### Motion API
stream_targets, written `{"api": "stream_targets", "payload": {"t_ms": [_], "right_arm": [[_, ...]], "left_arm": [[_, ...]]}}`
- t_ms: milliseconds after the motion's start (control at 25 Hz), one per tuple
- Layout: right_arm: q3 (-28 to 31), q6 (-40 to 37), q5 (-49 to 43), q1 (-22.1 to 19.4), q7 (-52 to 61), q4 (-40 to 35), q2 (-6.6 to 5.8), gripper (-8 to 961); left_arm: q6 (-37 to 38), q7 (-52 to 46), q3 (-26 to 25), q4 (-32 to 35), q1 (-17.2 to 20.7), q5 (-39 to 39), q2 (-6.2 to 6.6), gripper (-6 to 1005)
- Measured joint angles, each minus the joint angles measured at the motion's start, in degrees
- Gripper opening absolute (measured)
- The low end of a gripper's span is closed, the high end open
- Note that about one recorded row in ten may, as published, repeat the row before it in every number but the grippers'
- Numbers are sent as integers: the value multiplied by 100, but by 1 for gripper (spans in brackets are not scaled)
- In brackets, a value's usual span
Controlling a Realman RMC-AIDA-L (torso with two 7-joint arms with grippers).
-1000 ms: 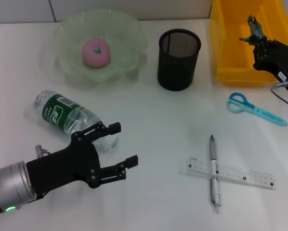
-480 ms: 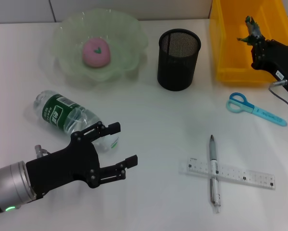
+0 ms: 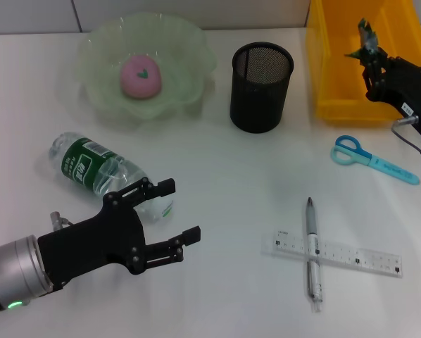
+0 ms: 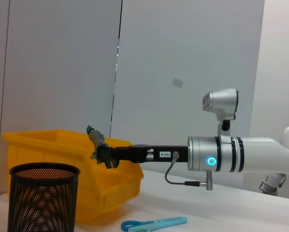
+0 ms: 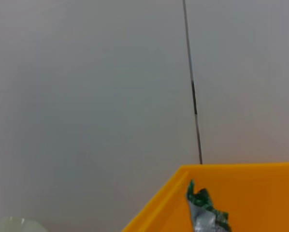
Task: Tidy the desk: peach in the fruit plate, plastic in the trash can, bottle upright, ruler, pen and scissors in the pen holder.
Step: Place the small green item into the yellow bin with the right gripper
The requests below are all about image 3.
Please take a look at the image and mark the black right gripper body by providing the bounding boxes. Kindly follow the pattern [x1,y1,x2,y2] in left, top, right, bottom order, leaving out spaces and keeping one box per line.
[364,55,421,135]

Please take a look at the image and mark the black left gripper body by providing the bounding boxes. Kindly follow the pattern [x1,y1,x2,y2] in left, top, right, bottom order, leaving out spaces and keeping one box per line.
[37,192,147,290]

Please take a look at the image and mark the green plastic wrapper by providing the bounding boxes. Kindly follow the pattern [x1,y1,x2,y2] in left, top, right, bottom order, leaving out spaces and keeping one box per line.
[344,17,382,61]

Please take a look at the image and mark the clear green-label water bottle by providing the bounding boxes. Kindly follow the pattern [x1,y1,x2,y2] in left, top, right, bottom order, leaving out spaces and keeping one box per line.
[48,132,176,223]

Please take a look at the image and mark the pink toy peach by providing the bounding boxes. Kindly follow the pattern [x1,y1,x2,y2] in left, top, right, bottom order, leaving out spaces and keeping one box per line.
[120,56,162,101]

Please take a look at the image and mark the blue scissors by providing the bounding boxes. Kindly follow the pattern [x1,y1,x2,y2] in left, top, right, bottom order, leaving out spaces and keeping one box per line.
[329,134,421,185]

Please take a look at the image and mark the black mesh pen holder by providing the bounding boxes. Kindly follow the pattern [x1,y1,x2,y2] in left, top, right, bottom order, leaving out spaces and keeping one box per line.
[230,42,295,134]

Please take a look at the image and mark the grey white pen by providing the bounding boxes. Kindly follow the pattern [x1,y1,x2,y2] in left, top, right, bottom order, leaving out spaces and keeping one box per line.
[305,196,324,313]

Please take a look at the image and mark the translucent green fruit bowl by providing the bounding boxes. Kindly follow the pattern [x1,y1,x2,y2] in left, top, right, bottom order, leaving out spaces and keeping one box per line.
[77,12,218,123]

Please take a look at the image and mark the clear plastic ruler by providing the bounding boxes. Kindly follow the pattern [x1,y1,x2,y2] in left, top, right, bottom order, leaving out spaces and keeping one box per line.
[272,229,404,279]

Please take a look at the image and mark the yellow plastic bin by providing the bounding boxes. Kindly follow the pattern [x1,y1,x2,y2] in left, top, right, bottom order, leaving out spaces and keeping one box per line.
[304,0,421,125]

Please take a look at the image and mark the right gripper cable with plug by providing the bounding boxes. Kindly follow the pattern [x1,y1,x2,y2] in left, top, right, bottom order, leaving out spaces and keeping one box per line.
[390,115,421,173]

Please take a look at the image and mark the gripper cable with plug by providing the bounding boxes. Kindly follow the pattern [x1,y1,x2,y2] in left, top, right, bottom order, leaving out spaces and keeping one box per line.
[390,115,421,173]
[49,211,76,232]

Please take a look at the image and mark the left gripper cable with plug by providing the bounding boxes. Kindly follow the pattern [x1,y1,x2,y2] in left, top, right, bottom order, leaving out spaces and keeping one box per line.
[49,211,76,232]

